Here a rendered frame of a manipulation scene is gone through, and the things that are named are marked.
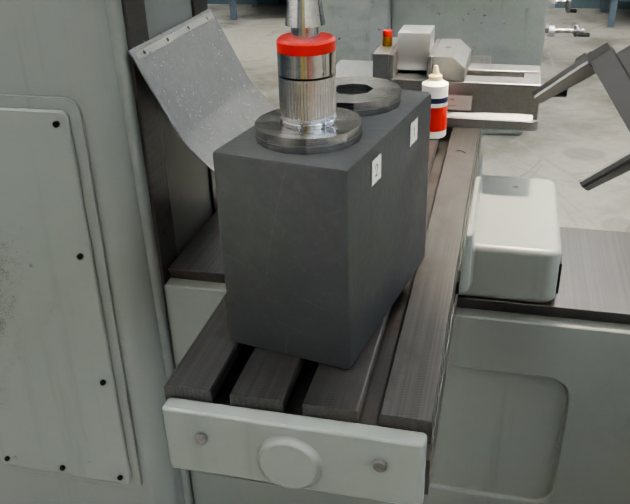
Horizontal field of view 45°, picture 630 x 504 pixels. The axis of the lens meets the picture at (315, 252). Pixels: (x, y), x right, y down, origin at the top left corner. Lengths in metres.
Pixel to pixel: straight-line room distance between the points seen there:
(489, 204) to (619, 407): 0.37
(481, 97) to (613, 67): 0.49
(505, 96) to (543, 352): 0.40
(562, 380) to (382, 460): 0.63
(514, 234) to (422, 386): 0.54
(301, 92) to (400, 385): 0.25
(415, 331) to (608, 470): 0.68
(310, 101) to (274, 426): 0.26
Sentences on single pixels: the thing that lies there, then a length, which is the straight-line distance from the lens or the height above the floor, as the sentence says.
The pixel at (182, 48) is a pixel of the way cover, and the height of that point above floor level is 1.10.
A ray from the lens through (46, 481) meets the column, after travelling 1.60.
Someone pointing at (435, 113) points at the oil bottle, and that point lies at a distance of 1.18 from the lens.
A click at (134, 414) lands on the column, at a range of 1.38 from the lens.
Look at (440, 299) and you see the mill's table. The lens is 0.76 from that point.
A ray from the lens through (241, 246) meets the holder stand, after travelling 0.64.
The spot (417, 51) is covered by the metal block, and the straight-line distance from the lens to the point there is 1.27.
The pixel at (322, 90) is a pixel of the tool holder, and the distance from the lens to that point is 0.61.
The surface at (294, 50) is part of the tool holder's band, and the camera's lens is 0.60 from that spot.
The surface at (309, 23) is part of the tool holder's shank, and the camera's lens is 0.60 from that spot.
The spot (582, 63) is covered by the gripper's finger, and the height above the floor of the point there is 1.18.
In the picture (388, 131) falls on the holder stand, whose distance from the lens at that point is 0.65.
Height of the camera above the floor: 1.37
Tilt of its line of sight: 28 degrees down
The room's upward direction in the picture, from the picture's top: 2 degrees counter-clockwise
